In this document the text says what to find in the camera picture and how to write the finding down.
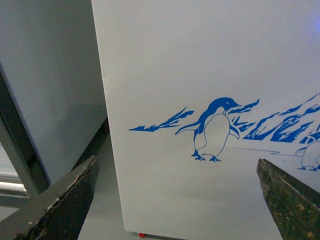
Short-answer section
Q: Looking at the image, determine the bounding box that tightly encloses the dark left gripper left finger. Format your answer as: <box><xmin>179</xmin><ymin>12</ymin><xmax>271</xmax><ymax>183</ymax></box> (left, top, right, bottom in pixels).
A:
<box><xmin>0</xmin><ymin>155</ymin><xmax>100</xmax><ymax>240</ymax></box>

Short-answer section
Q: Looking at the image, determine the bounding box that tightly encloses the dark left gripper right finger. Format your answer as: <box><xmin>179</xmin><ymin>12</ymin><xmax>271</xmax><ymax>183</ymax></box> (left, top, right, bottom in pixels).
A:
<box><xmin>256</xmin><ymin>158</ymin><xmax>320</xmax><ymax>240</ymax></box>

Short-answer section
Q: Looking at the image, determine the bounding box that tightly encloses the white blue chest freezer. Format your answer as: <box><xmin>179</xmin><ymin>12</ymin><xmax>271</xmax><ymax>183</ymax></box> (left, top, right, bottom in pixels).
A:
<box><xmin>92</xmin><ymin>0</ymin><xmax>320</xmax><ymax>240</ymax></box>

